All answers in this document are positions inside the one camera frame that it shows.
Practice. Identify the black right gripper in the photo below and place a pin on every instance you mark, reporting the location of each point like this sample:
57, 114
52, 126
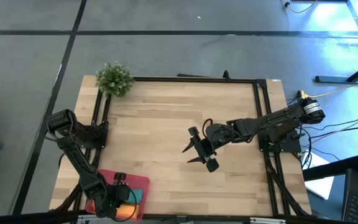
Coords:
211, 140

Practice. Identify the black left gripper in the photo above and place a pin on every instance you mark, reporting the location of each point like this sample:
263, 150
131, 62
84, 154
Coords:
113, 196

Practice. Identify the orange microfiber towel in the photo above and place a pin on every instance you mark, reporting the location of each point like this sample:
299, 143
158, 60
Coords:
127, 212

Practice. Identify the teal microfiber towel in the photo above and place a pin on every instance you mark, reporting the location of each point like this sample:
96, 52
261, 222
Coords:
135, 196

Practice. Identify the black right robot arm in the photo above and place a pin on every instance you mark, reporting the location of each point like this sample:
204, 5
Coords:
266, 123

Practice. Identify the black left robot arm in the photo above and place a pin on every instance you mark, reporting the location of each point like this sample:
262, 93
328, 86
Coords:
79, 161

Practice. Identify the pink plastic basket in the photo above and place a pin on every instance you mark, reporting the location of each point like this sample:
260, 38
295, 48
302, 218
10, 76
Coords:
140, 182

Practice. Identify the small black clamp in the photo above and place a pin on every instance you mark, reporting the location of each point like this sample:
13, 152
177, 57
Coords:
226, 74

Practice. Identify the artificial potted plant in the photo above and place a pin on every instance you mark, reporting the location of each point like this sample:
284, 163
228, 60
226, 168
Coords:
115, 79

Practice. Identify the white paper sheet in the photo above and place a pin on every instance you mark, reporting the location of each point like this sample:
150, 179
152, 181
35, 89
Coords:
322, 186

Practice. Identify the black desk bar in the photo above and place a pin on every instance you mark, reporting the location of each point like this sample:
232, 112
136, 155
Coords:
331, 169

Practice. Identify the black desk foot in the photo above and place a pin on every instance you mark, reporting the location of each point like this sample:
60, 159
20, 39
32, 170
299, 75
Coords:
331, 79

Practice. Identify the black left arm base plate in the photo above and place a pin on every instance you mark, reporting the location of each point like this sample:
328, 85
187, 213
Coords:
96, 140

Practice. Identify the black aluminium table frame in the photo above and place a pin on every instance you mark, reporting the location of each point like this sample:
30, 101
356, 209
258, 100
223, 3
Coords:
182, 79

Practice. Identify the black camera gantry bar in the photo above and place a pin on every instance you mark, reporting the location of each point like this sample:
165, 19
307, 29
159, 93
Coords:
26, 219

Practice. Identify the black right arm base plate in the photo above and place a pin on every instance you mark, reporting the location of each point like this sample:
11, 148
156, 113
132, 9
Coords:
291, 147

